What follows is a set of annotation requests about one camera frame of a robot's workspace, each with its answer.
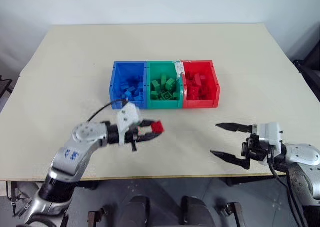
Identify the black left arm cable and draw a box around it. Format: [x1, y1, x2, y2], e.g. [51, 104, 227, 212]
[87, 99, 130, 124]

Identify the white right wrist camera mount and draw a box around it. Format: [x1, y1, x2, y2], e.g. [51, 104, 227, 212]
[252, 122, 284, 161]

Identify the black strap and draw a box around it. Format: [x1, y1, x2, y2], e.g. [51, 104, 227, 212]
[6, 181, 35, 218]

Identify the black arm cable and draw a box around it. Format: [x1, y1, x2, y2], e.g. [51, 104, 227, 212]
[87, 99, 130, 124]
[268, 155, 309, 227]

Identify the black chair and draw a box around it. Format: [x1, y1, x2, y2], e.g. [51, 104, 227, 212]
[291, 43, 320, 101]

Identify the dark metal frame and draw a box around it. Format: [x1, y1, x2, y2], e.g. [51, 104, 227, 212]
[0, 75, 13, 98]

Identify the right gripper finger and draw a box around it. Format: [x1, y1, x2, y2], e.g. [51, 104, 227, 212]
[215, 122, 254, 134]
[210, 150, 251, 170]

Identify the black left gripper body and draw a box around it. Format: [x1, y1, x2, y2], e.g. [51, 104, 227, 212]
[124, 125, 142, 153]

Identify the brown metal bracket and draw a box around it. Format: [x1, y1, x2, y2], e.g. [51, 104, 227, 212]
[87, 205, 111, 227]
[216, 201, 245, 227]

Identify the dark table crossbar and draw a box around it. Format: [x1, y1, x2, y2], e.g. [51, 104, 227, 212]
[225, 174, 278, 187]

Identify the dark rounded shape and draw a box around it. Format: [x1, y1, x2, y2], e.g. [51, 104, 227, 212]
[180, 195, 214, 227]

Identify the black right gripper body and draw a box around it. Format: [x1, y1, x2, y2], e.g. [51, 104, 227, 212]
[241, 132, 273, 167]

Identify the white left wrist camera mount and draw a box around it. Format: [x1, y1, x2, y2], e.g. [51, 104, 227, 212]
[116, 103, 141, 147]

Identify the blue plastic bin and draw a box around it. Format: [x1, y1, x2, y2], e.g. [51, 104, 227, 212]
[109, 60, 149, 110]

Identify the green plastic bin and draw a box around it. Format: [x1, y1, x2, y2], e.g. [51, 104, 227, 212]
[145, 60, 185, 110]

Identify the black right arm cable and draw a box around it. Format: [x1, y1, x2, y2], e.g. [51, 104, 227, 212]
[268, 155, 309, 227]

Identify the red plastic bin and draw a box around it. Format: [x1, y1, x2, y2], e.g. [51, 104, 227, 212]
[181, 60, 221, 109]

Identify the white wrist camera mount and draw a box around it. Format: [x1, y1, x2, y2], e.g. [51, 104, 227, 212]
[116, 103, 141, 147]
[252, 122, 284, 161]

